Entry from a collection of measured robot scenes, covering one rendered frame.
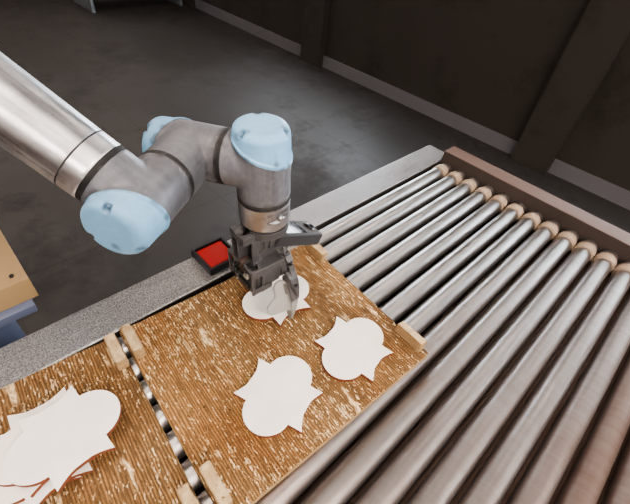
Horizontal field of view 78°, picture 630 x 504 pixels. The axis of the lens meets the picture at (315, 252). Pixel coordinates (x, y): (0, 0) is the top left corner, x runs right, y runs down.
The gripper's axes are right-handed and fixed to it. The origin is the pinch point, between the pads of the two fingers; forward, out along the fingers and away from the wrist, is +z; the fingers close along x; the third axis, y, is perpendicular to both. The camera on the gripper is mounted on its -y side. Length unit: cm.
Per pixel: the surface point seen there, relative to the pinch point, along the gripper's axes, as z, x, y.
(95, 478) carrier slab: -0.7, 10.7, 36.5
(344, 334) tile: 0.4, 14.1, -4.6
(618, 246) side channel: 5, 36, -80
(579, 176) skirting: 102, -19, -305
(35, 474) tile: -4.4, 7.6, 41.2
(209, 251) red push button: 1.5, -18.9, 3.8
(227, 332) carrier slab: 0.5, 1.3, 11.5
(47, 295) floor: 92, -122, 42
